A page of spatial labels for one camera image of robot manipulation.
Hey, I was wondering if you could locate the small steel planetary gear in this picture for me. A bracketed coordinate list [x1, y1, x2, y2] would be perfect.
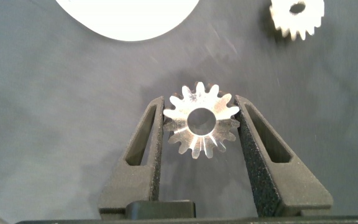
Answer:
[268, 0, 326, 42]
[162, 81, 241, 160]

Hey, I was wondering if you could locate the round white carrier plate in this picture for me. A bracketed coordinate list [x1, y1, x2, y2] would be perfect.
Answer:
[54, 0, 200, 42]

